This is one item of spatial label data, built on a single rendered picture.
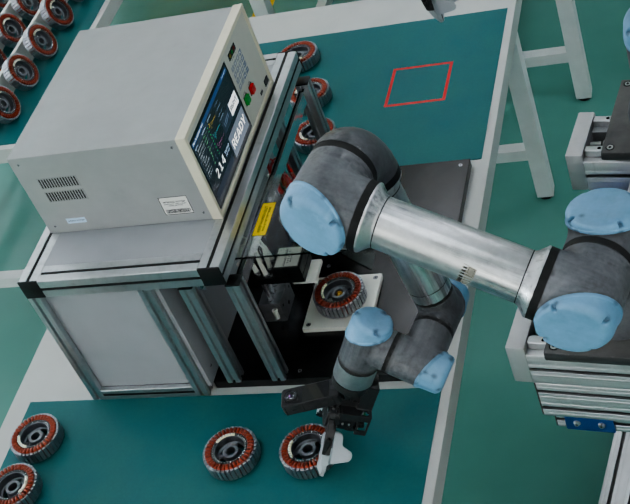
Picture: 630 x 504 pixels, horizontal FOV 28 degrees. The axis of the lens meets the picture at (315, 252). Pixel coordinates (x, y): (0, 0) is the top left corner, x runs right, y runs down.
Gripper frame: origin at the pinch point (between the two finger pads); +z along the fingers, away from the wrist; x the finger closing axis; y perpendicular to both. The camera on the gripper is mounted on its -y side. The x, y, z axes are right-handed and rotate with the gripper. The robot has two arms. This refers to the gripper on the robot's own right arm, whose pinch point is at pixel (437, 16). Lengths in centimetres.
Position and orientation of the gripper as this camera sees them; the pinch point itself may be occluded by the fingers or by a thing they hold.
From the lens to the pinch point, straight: 270.2
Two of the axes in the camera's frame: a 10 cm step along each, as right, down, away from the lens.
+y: 8.9, 0.2, -4.5
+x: 3.3, -7.1, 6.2
